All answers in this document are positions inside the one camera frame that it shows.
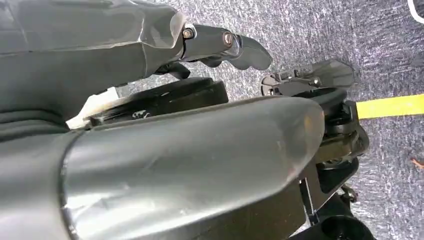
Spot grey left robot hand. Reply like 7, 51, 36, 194
0, 0, 356, 240

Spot white robot shell part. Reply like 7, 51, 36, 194
65, 86, 120, 130

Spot robot's black leg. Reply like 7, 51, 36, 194
87, 77, 378, 240

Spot yellow floor tape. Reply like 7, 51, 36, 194
356, 93, 424, 120

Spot white floor cable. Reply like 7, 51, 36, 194
406, 0, 424, 25

